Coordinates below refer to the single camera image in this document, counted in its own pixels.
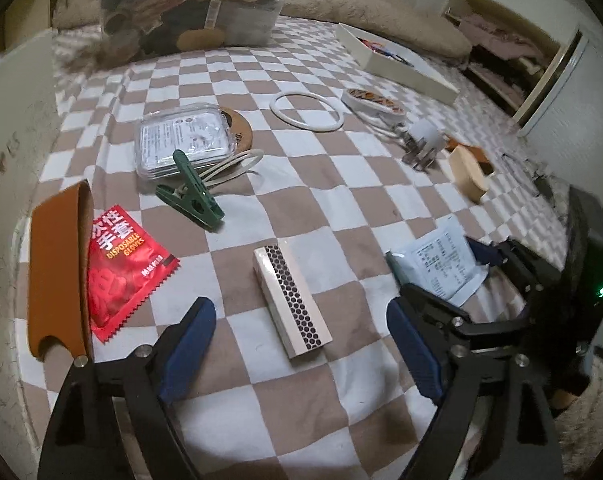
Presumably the checkered bed sheet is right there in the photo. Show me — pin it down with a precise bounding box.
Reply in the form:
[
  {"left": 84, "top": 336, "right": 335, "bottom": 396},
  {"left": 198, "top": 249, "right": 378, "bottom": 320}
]
[{"left": 11, "top": 12, "right": 582, "bottom": 480}]

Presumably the beige cardboard storage box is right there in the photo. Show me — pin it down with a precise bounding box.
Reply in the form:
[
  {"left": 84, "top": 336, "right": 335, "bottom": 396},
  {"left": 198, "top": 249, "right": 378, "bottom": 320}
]
[{"left": 0, "top": 27, "right": 64, "bottom": 441}]

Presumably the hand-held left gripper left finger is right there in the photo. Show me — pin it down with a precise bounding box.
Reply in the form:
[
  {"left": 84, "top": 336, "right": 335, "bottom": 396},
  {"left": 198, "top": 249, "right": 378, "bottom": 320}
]
[{"left": 38, "top": 296, "right": 217, "bottom": 480}]

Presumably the white and blue paper packet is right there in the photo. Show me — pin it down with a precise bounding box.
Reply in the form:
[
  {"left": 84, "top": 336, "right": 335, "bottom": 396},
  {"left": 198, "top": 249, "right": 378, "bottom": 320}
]
[{"left": 385, "top": 214, "right": 489, "bottom": 308}]

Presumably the white matchbox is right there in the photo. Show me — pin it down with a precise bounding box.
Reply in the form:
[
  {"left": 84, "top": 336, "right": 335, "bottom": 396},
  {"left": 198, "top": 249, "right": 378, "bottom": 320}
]
[{"left": 252, "top": 240, "right": 335, "bottom": 359}]

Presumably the brown leather sleeve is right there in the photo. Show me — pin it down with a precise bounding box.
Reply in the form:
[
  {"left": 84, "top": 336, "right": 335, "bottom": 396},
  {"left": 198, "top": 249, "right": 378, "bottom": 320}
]
[{"left": 27, "top": 182, "right": 96, "bottom": 363}]

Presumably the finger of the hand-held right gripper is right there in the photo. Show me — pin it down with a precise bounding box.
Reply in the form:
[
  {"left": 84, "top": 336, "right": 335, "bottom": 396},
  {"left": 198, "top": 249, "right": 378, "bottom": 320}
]
[
  {"left": 400, "top": 282, "right": 532, "bottom": 341},
  {"left": 464, "top": 237, "right": 562, "bottom": 291}
]

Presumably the brown leather pouch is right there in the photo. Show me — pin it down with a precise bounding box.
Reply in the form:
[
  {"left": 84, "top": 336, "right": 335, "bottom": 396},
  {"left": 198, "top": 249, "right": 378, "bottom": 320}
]
[{"left": 444, "top": 135, "right": 497, "bottom": 176}]

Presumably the white cable band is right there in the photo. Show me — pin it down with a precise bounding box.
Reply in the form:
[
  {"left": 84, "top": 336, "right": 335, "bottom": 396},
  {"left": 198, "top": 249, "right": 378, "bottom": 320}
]
[{"left": 201, "top": 149, "right": 264, "bottom": 186}]

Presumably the white plastic ring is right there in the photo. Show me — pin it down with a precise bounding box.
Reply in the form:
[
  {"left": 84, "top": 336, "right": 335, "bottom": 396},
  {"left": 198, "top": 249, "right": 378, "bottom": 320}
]
[{"left": 270, "top": 91, "right": 344, "bottom": 132}]

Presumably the white tray with pens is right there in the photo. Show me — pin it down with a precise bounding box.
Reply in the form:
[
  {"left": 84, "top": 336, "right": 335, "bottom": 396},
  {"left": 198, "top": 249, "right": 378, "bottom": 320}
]
[{"left": 335, "top": 22, "right": 461, "bottom": 107}]

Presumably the round brown cork coaster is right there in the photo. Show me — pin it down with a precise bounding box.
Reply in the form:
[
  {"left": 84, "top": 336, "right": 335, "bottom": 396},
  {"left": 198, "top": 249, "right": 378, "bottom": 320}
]
[{"left": 220, "top": 106, "right": 253, "bottom": 157}]

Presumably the white plug adapter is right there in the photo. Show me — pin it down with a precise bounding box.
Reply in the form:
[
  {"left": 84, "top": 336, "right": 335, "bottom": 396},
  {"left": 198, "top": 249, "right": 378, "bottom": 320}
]
[{"left": 399, "top": 120, "right": 445, "bottom": 173}]

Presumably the open wooden wardrobe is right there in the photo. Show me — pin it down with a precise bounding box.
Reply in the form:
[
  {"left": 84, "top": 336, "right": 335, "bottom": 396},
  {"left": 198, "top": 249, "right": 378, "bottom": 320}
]
[{"left": 444, "top": 0, "right": 589, "bottom": 128}]

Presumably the clear plastic flat box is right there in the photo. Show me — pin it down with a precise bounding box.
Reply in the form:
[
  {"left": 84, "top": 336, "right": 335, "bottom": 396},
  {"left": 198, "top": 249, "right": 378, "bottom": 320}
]
[{"left": 134, "top": 103, "right": 237, "bottom": 181}]

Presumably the green plastic clip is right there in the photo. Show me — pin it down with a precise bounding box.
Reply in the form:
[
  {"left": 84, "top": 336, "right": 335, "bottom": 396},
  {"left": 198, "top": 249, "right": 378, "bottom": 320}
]
[{"left": 155, "top": 149, "right": 225, "bottom": 232}]

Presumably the beige fluffy blanket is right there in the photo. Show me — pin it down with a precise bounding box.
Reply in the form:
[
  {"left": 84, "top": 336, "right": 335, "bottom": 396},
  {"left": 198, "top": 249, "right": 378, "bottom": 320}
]
[{"left": 51, "top": 0, "right": 472, "bottom": 58}]

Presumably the clear plastic storage bin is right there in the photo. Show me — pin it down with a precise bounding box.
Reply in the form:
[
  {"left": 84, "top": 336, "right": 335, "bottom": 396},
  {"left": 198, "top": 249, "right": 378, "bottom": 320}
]
[{"left": 98, "top": 0, "right": 287, "bottom": 68}]

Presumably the oval wooden box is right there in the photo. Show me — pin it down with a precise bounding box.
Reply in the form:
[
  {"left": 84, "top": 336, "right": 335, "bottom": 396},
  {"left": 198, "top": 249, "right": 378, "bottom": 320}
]
[{"left": 448, "top": 144, "right": 491, "bottom": 205}]

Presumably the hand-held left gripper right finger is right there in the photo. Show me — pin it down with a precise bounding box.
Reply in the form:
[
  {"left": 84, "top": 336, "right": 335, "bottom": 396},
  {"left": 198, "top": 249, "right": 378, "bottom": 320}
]
[{"left": 386, "top": 297, "right": 565, "bottom": 480}]

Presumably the red glove packet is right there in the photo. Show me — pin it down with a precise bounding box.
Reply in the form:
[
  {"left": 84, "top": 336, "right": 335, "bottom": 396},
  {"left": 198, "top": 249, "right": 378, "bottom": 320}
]
[{"left": 87, "top": 204, "right": 180, "bottom": 343}]

